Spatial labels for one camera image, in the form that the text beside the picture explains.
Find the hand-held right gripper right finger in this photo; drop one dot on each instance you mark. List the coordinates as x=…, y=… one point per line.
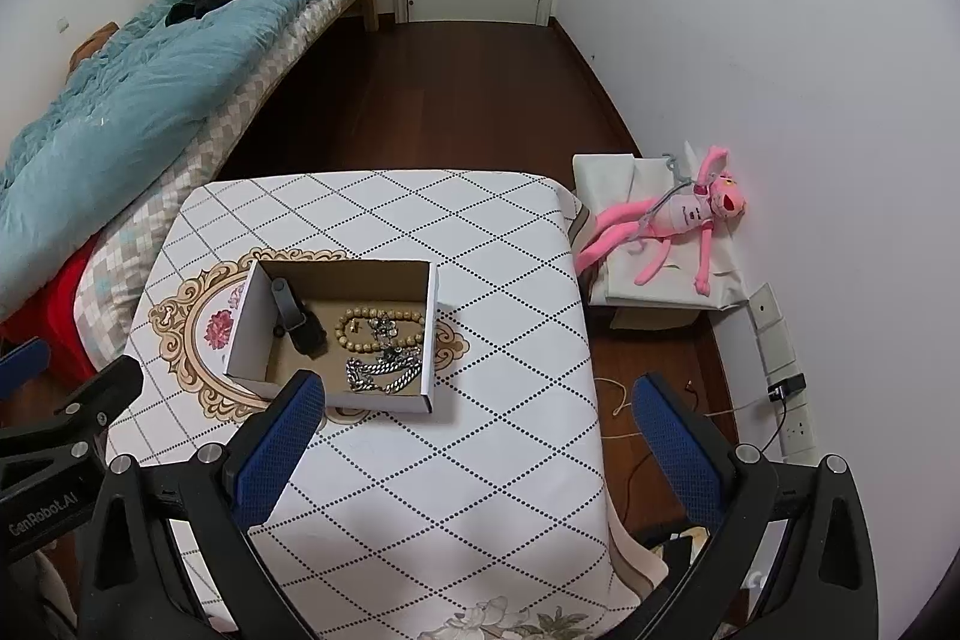
x=675, y=452

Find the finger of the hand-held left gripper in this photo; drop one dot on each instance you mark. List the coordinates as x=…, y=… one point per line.
x=101, y=396
x=22, y=366

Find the wooden bed leg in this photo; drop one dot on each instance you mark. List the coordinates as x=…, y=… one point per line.
x=370, y=3

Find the pink plush toy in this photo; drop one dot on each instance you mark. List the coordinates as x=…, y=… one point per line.
x=686, y=209

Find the red cloth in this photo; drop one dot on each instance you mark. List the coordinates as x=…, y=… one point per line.
x=52, y=317

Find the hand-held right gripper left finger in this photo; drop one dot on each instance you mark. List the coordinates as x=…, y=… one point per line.
x=274, y=456

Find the wall socket panel row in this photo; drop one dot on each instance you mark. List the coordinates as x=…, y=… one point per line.
x=772, y=340

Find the table with patterned tablecloth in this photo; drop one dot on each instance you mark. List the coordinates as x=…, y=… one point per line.
x=510, y=310

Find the black charger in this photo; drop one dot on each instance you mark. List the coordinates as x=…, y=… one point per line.
x=787, y=386

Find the brown pillow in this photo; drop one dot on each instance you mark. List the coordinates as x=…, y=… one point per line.
x=94, y=48

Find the black smart band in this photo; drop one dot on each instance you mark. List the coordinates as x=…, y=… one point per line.
x=304, y=329

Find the white cardboard box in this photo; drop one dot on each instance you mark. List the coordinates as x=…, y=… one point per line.
x=251, y=325

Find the bed with blue duvet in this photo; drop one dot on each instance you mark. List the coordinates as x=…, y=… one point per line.
x=150, y=108

